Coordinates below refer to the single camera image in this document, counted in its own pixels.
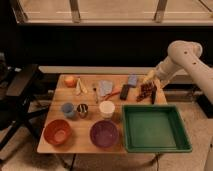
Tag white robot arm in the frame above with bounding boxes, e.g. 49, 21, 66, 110
144, 40, 213, 104

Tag purple bowl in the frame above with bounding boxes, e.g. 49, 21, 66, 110
90, 120, 119, 148

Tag orange bowl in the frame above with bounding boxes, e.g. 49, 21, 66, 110
43, 119, 72, 146

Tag dark red grapes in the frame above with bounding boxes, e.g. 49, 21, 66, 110
136, 82, 157, 102

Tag black marker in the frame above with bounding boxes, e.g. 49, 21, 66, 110
151, 89, 156, 104

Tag blue sponge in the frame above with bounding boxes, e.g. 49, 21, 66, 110
128, 75, 138, 87

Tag black rectangular block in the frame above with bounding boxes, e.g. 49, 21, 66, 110
120, 84, 130, 100

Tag orange carrot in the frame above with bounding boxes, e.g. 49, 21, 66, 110
104, 89, 121, 100

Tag blue cloth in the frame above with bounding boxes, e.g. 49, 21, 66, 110
99, 80, 113, 97

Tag green plastic tray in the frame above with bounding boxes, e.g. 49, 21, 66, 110
122, 105, 192, 153

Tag white cup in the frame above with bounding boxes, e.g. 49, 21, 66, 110
99, 101, 115, 119

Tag peeled banana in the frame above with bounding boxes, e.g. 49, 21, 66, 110
75, 78, 87, 95

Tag orange apple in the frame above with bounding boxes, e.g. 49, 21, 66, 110
64, 76, 77, 88

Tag blue cup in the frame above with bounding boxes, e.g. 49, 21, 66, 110
61, 103, 75, 118

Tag black chair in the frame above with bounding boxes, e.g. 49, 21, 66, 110
0, 52, 49, 151

